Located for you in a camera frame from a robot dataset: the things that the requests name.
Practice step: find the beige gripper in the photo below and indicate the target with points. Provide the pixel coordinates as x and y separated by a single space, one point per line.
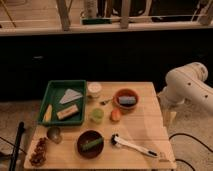
168 114

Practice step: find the white dish brush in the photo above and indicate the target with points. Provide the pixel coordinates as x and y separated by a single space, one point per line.
116 139

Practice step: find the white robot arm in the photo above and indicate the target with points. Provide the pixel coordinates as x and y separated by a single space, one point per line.
185 83

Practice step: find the small metal cup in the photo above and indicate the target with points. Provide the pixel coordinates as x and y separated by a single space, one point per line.
54 134

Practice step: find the orange bowl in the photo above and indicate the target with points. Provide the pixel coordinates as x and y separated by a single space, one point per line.
125 92

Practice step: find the blue sponge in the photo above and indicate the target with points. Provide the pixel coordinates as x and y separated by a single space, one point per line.
127 100

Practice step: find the orange toy fruit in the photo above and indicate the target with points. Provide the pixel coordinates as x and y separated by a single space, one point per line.
115 115

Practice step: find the white round container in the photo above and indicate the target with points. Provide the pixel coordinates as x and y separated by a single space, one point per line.
94 89

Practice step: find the dark brown bowl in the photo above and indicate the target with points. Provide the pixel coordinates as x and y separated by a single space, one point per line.
87 137

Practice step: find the green toy vegetable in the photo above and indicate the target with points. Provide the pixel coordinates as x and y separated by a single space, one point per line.
91 144

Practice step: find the grey triangular cloth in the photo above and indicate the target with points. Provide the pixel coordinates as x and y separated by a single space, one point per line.
70 95

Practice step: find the wooden block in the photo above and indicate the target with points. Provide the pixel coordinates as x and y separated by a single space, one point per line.
67 112

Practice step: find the green plastic tray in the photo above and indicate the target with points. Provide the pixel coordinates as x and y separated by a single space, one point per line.
55 91

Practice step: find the yellow corn toy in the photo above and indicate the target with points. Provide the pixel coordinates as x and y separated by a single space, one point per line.
48 114

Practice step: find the brown grape bunch toy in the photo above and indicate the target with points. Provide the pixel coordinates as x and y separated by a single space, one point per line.
38 158

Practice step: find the black pole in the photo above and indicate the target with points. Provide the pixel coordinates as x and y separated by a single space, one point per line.
16 148

